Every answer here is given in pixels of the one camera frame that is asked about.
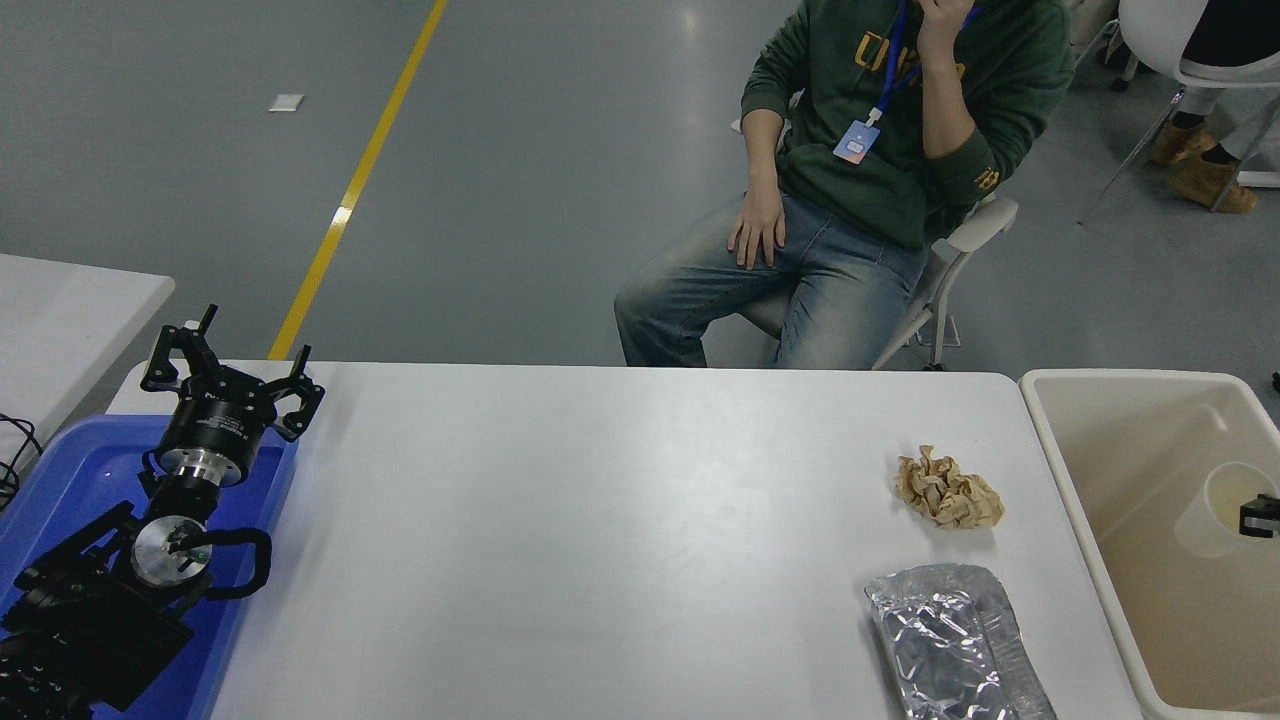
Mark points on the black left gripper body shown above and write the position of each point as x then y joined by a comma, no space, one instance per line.
215,425

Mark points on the white paper cup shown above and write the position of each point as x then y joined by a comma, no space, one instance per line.
1205,520

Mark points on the tan paper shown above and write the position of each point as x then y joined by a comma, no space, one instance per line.
945,490

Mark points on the person's left forearm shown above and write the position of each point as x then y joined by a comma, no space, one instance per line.
945,100

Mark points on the person's right forearm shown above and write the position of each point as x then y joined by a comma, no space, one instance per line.
765,150

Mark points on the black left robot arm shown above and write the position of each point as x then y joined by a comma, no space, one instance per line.
90,620

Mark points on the person's right hand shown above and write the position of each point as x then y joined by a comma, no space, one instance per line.
760,228

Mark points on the person's left hand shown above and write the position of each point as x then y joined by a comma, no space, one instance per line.
945,20

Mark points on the white side table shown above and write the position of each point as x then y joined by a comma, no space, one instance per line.
60,320

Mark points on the large pale plastic bin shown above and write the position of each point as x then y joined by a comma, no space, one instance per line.
1130,450

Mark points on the blue plastic tray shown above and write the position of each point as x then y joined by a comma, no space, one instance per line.
70,470

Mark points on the white paper scrap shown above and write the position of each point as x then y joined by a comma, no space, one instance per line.
286,101

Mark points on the tan boot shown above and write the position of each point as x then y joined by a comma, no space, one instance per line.
1180,143
1210,185

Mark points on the white and grey chair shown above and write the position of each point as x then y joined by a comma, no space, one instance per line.
985,222

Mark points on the person with tan boots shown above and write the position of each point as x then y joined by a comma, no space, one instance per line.
1235,35

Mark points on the seated person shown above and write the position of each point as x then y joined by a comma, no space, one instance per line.
830,270

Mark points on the white shell chair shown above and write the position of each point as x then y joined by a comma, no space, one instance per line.
1150,30

